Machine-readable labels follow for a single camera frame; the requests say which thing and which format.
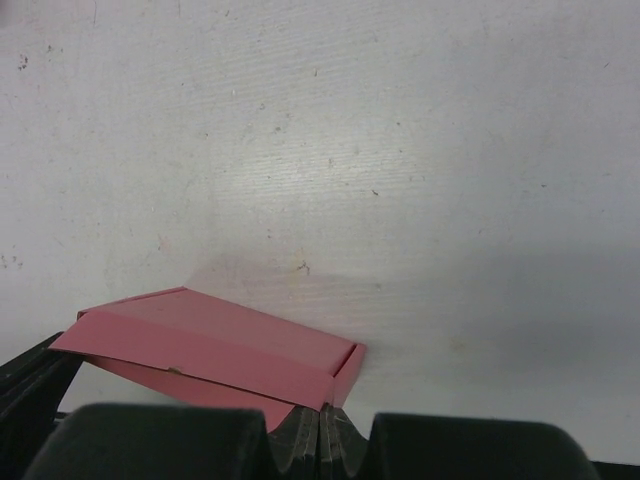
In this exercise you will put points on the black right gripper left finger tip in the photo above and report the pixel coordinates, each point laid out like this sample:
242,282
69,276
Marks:
127,441

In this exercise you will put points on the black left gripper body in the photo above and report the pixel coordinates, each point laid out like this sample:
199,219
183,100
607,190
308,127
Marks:
33,385

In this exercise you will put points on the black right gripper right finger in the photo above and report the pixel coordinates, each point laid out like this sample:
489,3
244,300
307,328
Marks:
404,446

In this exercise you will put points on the pink paper box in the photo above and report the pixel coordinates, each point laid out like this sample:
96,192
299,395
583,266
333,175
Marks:
206,351

